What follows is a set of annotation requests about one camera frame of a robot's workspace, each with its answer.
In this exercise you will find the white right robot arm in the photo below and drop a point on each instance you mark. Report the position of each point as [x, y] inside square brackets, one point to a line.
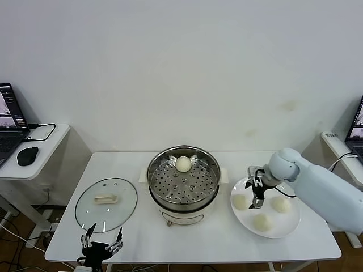
[326, 187]

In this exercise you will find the black laptop with wide keyboard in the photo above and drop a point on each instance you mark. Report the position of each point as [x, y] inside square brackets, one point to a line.
[8, 141]

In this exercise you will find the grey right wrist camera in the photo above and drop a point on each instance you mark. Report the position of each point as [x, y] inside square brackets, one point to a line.
[253, 171]

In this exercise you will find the small printed table sticker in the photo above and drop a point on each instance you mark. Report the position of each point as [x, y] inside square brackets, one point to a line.
[331, 135]

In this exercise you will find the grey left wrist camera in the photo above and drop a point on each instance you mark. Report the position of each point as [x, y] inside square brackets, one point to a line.
[80, 269]

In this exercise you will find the floor power strip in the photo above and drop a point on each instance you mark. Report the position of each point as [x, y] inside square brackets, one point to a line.
[54, 218]

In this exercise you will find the round white plate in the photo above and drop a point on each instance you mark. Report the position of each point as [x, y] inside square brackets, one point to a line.
[283, 224]

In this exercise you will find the black computer mouse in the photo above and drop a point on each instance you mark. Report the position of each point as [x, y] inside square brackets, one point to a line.
[27, 156]

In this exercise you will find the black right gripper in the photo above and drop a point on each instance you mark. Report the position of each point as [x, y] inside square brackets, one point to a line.
[260, 188]

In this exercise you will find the perforated steel steamer basket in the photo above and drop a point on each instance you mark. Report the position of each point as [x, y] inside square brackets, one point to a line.
[184, 181]

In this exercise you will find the round glass pot lid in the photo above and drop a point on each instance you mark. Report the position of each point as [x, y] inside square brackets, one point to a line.
[124, 198]

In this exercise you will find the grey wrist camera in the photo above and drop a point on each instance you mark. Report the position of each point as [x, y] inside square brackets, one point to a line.
[80, 269]
[253, 171]

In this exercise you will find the black laptop with grey screen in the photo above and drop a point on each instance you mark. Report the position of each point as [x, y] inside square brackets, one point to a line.
[356, 133]

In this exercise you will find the white side table with sticker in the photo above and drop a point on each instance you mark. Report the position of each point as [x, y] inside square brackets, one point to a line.
[331, 141]

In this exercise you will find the white electric cooking pot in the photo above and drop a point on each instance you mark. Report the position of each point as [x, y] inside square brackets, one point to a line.
[184, 218]

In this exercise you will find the white wall socket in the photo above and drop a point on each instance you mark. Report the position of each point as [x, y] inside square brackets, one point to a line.
[47, 188]

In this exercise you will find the white steamed baozi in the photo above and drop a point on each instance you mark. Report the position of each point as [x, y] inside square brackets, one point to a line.
[263, 223]
[281, 204]
[183, 164]
[241, 202]

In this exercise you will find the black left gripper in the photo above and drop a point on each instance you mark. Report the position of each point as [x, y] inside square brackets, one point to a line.
[96, 252]

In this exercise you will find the white side table with mouse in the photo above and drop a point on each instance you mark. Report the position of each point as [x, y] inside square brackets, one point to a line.
[51, 147]

